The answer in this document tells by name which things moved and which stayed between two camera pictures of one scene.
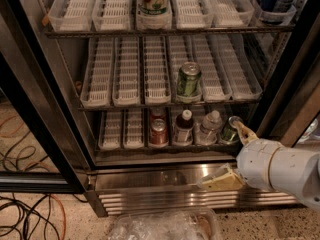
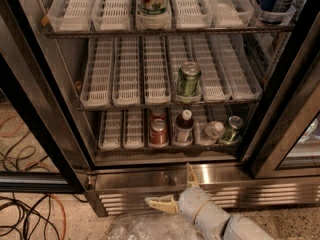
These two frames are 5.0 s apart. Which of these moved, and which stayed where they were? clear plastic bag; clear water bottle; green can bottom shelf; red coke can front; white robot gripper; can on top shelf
Moved: clear water bottle; white robot gripper
Stayed: green can bottom shelf; red coke can front; clear plastic bag; can on top shelf
